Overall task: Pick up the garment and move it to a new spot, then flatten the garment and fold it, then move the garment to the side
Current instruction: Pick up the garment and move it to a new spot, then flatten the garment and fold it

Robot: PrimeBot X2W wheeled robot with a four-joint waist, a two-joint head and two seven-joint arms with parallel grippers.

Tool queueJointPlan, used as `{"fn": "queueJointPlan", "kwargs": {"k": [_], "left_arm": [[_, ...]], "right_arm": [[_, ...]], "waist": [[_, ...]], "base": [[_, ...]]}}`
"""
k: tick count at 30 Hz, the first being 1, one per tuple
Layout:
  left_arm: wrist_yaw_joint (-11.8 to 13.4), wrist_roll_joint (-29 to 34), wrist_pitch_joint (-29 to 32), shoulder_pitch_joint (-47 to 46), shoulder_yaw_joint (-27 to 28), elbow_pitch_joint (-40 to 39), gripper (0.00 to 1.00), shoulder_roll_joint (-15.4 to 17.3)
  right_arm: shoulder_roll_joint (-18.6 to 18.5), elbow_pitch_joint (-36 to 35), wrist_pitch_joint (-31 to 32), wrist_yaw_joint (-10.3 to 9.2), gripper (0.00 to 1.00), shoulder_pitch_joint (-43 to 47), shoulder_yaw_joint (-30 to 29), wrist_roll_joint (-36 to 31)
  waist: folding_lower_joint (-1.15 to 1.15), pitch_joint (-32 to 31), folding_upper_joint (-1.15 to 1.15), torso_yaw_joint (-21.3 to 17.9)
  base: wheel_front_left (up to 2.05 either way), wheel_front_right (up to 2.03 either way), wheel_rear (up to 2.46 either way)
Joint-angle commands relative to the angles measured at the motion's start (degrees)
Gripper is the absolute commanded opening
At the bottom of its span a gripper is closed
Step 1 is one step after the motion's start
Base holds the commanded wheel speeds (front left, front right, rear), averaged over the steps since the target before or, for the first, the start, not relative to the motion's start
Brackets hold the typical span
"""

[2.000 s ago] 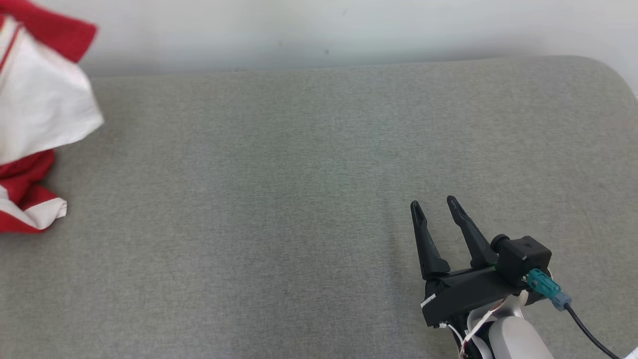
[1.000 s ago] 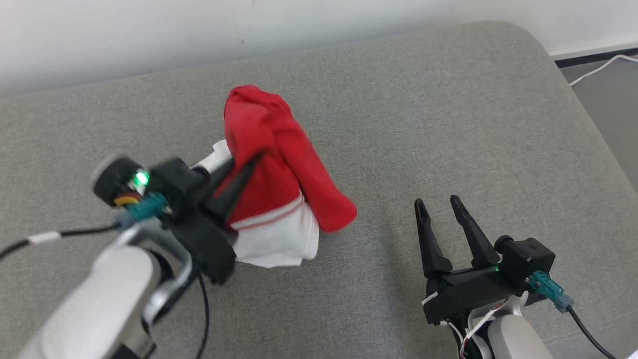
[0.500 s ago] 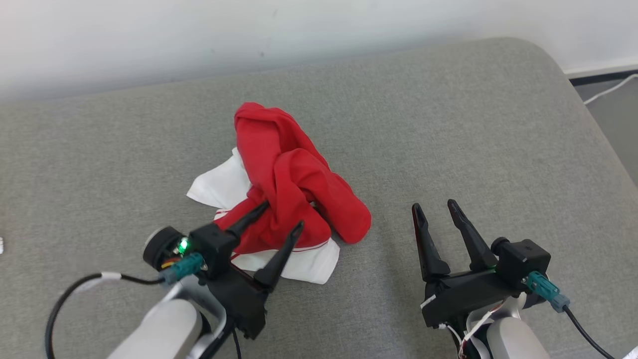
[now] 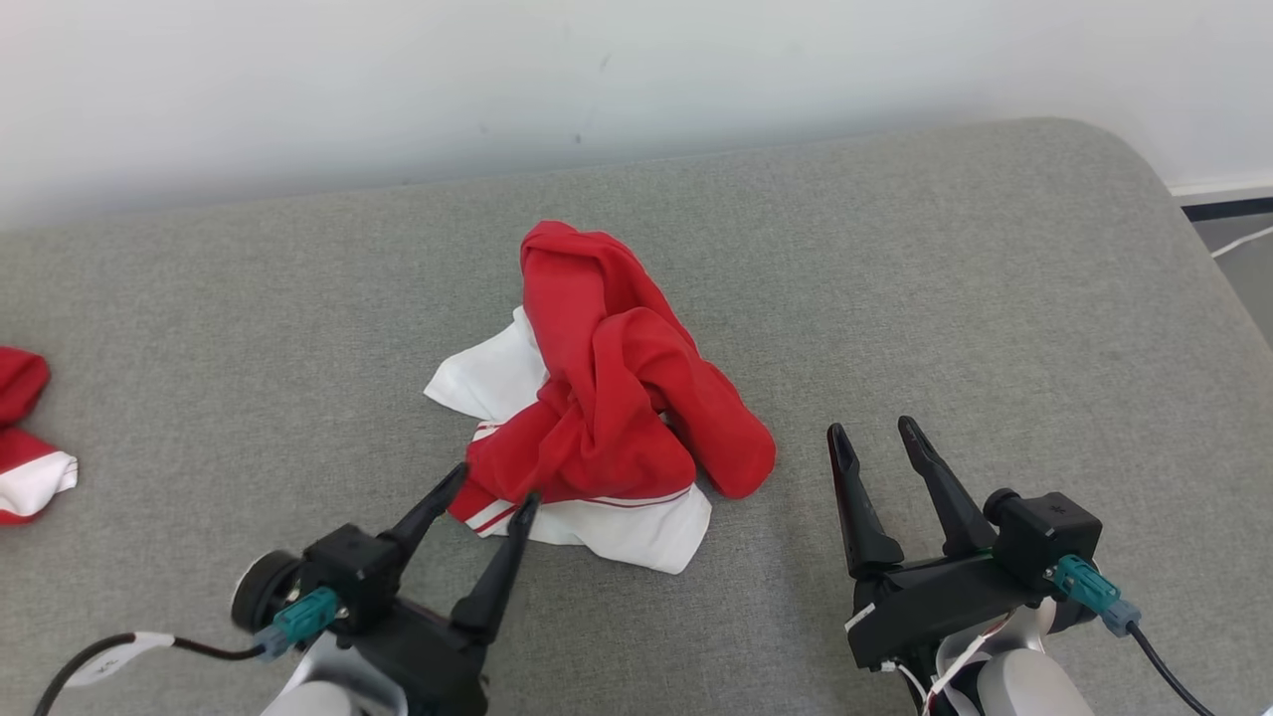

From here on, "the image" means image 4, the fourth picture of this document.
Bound right camera cable teal plug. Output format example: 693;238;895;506
1046;555;1219;716

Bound thin red white wires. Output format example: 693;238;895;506
880;609;1020;716

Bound dark wall baseboard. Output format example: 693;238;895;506
1179;196;1273;222

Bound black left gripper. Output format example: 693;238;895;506
343;463;541;716

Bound red and white shorts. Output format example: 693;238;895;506
424;220;778;576
0;346;79;526

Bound white floor cable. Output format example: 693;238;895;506
1208;225;1273;260

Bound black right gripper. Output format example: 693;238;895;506
827;417;1055;669

